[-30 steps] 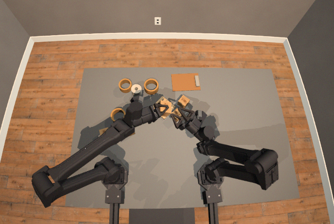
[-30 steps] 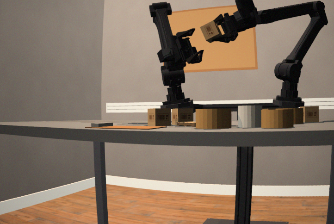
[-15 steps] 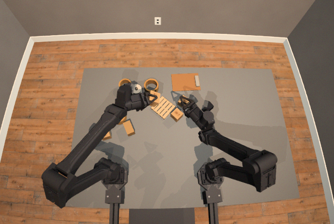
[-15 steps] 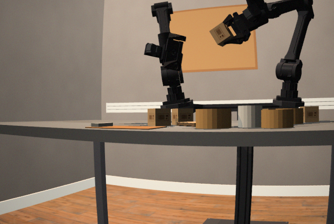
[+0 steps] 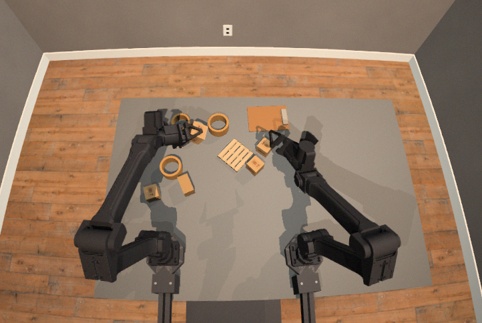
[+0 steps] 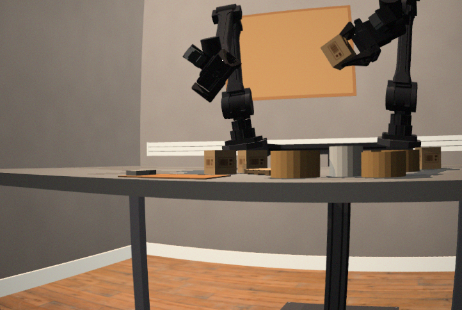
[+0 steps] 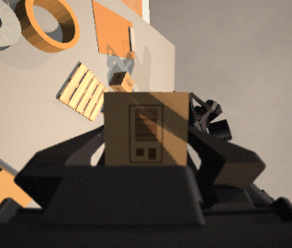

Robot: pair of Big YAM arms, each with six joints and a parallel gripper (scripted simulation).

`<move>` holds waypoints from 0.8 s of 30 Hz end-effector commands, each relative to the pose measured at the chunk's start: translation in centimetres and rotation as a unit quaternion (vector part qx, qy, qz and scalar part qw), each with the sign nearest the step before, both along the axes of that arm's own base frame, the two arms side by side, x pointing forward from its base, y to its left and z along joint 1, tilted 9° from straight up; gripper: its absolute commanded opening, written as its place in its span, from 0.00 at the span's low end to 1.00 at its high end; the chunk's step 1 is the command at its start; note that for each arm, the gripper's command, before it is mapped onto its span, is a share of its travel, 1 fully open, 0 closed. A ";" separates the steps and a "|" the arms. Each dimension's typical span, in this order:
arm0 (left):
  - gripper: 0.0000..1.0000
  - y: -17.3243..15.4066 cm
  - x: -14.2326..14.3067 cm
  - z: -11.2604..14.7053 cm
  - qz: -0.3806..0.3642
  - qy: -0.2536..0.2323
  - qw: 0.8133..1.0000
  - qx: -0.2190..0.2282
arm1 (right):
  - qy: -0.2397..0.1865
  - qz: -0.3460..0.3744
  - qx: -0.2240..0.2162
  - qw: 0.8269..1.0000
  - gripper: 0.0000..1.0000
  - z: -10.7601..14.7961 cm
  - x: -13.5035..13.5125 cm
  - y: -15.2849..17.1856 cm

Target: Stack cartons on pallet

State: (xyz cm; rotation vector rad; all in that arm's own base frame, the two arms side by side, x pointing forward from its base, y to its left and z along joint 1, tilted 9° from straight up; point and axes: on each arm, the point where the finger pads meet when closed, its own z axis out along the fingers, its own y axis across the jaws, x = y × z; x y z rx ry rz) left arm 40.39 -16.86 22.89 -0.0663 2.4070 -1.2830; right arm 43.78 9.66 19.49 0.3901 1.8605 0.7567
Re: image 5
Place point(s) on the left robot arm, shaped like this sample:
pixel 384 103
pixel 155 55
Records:
pixel 101 252

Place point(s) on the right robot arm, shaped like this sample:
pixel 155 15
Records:
pixel 370 240

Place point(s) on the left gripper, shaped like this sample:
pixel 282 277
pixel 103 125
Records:
pixel 183 136

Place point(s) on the small wooden pallet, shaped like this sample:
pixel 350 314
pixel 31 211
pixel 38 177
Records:
pixel 236 155

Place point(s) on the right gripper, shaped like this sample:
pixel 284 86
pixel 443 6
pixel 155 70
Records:
pixel 281 138

